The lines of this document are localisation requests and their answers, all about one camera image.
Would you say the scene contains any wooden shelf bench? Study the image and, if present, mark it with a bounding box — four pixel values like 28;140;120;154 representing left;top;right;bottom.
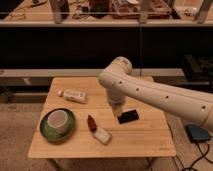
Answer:
0;0;213;27

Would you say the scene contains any black rectangular block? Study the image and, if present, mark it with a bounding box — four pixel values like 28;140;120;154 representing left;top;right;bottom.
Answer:
118;110;139;124

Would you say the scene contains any blue foot pedal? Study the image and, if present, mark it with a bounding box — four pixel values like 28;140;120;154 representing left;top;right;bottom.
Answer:
185;124;211;143

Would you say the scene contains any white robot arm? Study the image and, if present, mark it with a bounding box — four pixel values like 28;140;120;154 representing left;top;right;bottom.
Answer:
98;57;213;132

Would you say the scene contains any white cup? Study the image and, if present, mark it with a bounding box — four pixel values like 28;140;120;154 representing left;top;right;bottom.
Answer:
47;110;68;133

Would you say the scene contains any wooden table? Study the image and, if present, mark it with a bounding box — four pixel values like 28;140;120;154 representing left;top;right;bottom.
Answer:
28;77;176;158

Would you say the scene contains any white tube bottle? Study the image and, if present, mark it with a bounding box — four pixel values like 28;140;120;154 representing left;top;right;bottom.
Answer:
57;89;87;104

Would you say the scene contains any red chili pepper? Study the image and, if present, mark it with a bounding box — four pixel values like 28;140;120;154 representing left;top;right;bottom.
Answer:
87;115;97;132

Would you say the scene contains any black cable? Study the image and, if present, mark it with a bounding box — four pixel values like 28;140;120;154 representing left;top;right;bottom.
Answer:
173;141;213;171

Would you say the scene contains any green plate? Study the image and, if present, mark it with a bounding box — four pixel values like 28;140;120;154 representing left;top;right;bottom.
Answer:
39;108;75;143

